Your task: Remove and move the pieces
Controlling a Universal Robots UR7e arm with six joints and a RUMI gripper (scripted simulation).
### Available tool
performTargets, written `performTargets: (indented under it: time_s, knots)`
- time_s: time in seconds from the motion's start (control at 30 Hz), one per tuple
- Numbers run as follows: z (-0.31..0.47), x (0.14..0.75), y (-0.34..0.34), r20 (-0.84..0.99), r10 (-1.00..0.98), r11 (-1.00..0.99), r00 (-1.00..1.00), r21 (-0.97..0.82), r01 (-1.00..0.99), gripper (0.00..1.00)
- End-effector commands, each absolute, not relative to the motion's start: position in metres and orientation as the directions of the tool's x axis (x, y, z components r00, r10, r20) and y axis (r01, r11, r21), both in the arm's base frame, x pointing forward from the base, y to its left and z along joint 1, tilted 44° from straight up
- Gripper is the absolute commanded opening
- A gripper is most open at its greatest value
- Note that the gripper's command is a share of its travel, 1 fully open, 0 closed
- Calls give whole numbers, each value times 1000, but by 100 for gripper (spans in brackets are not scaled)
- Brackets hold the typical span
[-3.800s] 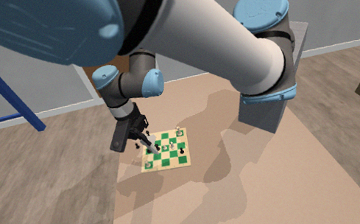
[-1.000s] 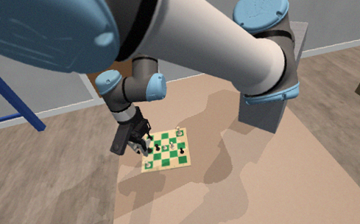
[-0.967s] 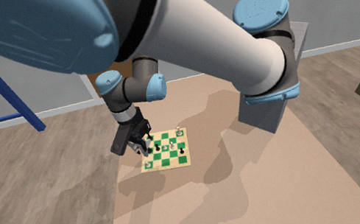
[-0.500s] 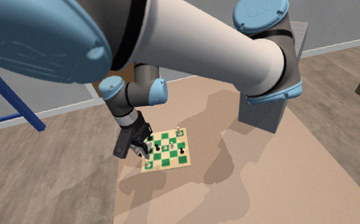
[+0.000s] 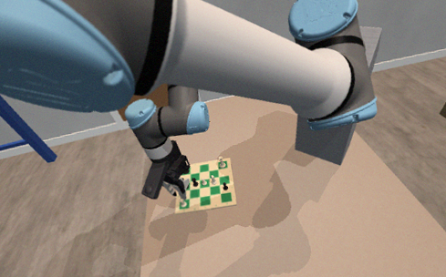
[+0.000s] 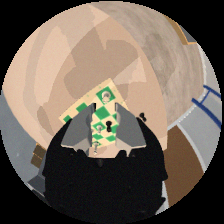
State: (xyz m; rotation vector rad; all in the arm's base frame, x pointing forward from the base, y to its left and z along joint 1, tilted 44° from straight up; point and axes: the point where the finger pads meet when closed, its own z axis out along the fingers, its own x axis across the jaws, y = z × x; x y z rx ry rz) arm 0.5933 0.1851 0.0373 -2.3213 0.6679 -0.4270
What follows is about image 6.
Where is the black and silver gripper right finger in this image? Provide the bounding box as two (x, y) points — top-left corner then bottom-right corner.
(115, 102), (168, 181)

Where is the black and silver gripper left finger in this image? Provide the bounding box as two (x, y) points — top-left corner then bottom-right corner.
(42, 103), (96, 177)

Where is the black chess pawn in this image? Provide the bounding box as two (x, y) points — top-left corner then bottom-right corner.
(139, 113), (147, 122)

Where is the white pawn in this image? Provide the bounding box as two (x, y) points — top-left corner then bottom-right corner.
(97, 125), (103, 135)

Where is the black rook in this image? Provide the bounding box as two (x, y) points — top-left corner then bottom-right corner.
(105, 121), (112, 133)

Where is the green and cream chessboard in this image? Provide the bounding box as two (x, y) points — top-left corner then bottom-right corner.
(59, 78), (129, 148)

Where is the white rook chess piece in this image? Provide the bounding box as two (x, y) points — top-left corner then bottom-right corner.
(102, 91), (111, 103)

